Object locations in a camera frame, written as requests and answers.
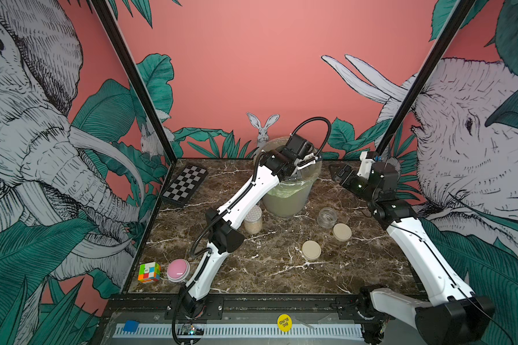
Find yellow round sticker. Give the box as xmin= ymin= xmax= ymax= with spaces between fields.
xmin=277 ymin=313 xmax=293 ymax=333

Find white bin with green bag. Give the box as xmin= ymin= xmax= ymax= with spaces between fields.
xmin=261 ymin=160 xmax=322 ymax=218

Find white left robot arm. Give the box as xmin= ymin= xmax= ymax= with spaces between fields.
xmin=178 ymin=134 xmax=322 ymax=319

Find blue tape piece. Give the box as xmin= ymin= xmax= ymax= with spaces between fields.
xmin=122 ymin=320 xmax=140 ymax=334

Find jar with patterned lid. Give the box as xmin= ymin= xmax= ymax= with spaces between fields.
xmin=243 ymin=205 xmax=263 ymax=234

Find colourful puzzle cube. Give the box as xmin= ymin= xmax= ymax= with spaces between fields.
xmin=138 ymin=262 xmax=161 ymax=283

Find pink round button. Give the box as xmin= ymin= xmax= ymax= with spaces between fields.
xmin=166 ymin=259 xmax=190 ymax=283

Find black white checkerboard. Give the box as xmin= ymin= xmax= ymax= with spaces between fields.
xmin=162 ymin=164 xmax=208 ymax=207

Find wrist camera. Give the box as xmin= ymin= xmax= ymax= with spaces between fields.
xmin=295 ymin=152 xmax=322 ymax=170
xmin=357 ymin=151 xmax=378 ymax=180

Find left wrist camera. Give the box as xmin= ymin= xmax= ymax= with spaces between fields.
xmin=295 ymin=152 xmax=322 ymax=170

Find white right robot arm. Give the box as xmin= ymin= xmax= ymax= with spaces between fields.
xmin=329 ymin=159 xmax=495 ymax=344

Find rice jar with beige lid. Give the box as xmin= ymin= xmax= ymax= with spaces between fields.
xmin=317 ymin=207 xmax=338 ymax=229

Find white slotted cable duct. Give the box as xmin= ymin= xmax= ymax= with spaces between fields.
xmin=113 ymin=323 xmax=363 ymax=341

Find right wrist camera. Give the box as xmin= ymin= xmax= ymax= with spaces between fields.
xmin=357 ymin=151 xmax=378 ymax=180

